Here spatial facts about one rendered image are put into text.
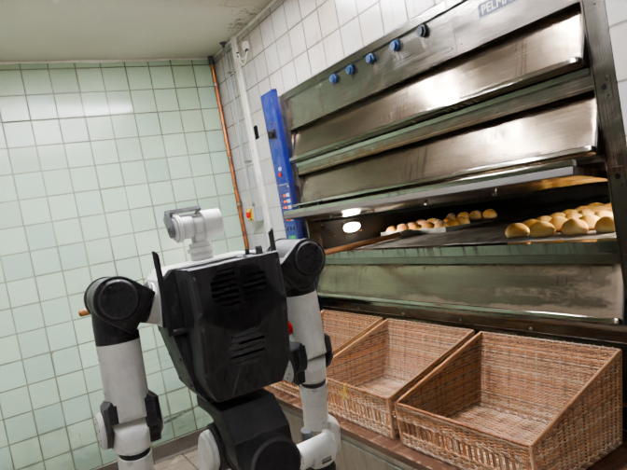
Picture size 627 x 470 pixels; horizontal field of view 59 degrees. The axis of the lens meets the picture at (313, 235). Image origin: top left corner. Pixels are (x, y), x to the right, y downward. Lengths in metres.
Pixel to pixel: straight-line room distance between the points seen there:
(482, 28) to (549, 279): 0.90
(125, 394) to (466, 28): 1.66
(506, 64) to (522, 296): 0.80
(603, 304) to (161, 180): 2.80
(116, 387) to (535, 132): 1.48
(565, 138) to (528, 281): 0.52
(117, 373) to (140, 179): 2.66
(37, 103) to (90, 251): 0.94
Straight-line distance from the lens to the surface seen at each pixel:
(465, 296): 2.30
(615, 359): 1.92
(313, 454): 1.56
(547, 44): 1.97
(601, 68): 1.86
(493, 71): 2.08
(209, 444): 1.34
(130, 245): 3.75
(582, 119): 1.90
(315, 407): 1.49
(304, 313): 1.38
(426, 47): 2.34
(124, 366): 1.23
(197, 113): 4.00
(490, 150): 2.10
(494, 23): 2.11
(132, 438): 1.29
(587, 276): 1.98
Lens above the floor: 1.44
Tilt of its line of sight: 3 degrees down
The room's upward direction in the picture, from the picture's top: 10 degrees counter-clockwise
